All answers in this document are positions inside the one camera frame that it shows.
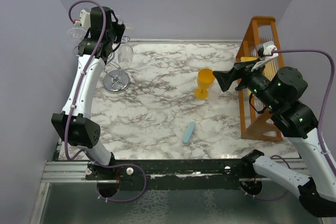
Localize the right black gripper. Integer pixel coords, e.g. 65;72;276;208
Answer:
214;57;279;111

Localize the yellow plastic wine glass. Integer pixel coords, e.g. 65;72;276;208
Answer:
194;68;215;100

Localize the clear ribbed wine glass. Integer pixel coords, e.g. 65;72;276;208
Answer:
208;82;222;103

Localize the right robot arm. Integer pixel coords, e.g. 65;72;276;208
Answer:
213;60;335;218

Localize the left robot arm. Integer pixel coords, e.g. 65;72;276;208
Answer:
51;6;125;179

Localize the yellow card in rack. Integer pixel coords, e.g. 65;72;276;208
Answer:
240;57;258;62

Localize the wooden dish rack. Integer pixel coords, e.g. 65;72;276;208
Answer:
236;16;283;143

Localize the chrome wine glass rack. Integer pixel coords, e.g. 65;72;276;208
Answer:
73;19;131;94

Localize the light blue eraser bar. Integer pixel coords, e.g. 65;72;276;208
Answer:
182;122;195;144

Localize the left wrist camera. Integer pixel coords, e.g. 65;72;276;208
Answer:
74;8;91;31

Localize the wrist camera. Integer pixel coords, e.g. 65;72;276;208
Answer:
251;40;279;71
74;8;91;31

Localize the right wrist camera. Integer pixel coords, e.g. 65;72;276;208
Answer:
251;40;279;71

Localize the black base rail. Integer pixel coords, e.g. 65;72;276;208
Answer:
86;159;259;191

